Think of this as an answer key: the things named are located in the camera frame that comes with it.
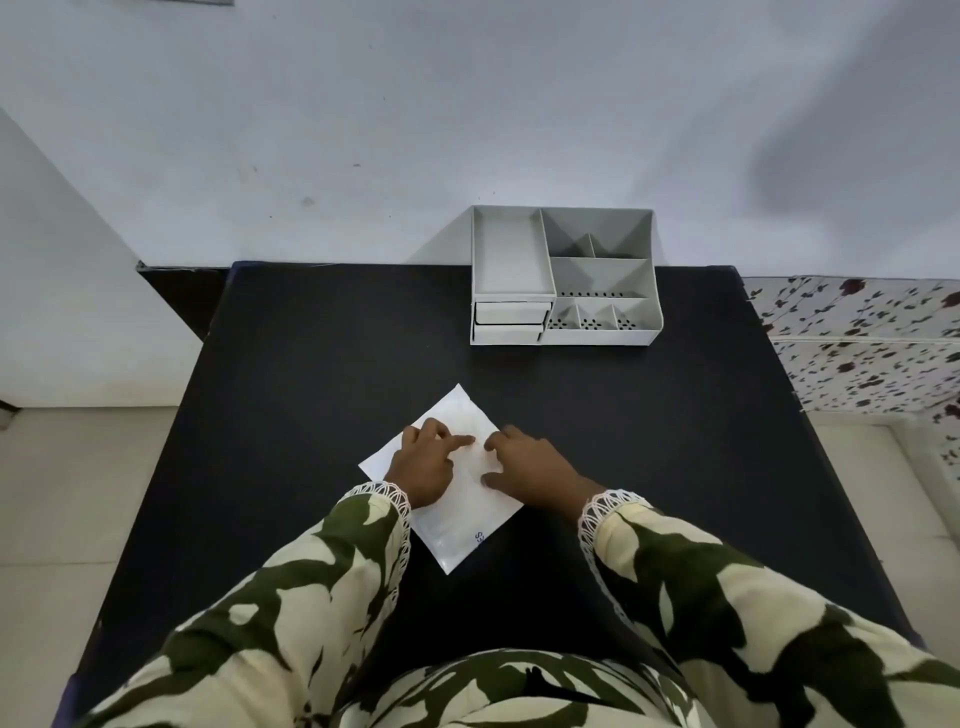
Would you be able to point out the person's right hand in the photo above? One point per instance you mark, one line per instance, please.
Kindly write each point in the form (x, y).
(541, 474)

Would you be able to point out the person's left hand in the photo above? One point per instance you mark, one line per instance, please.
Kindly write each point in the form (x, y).
(421, 469)

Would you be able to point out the person's right thumb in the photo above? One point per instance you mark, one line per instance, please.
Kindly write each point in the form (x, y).
(495, 479)

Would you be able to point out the white plastic packet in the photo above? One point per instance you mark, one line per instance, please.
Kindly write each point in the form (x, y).
(456, 411)

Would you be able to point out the person's left forearm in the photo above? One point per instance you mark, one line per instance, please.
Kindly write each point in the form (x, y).
(300, 600)

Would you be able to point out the person's right forearm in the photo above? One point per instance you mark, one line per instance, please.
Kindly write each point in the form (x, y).
(720, 600)

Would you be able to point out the white organizer drawer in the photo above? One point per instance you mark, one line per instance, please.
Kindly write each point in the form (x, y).
(506, 334)
(510, 313)

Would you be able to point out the person's camouflage patterned clothing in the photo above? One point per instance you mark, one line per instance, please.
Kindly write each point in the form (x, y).
(510, 690)

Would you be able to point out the white desk organizer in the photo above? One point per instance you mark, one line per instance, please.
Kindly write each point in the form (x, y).
(600, 262)

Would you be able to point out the floral patterned cloth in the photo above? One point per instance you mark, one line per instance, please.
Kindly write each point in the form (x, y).
(862, 337)

